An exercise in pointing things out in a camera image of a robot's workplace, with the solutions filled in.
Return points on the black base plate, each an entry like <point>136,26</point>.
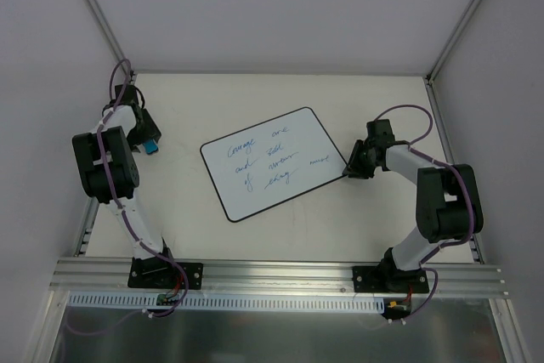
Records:
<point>153,273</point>
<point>371,279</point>

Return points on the aluminium frame post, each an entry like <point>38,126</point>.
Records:
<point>105,30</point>
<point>461,25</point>

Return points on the blue whiteboard eraser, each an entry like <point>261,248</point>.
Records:
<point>150,147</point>

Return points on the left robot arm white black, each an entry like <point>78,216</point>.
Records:
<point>109,174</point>

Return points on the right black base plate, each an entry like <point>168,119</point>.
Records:
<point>371,279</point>

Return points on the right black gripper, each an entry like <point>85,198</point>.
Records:
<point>357,161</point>

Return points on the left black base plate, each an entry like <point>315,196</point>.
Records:
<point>153,273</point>

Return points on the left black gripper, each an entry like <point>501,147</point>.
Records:
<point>143,130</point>

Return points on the white whiteboard black frame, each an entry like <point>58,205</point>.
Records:
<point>272,162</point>

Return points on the aluminium mounting rail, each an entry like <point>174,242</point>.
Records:
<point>277,278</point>

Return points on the left aluminium frame post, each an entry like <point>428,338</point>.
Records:
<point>105,30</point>

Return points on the right aluminium frame post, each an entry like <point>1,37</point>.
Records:
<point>461,25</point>

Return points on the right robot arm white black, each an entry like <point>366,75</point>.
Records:
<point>448,209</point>

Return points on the white slotted cable duct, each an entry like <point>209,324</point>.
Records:
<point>229,302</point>

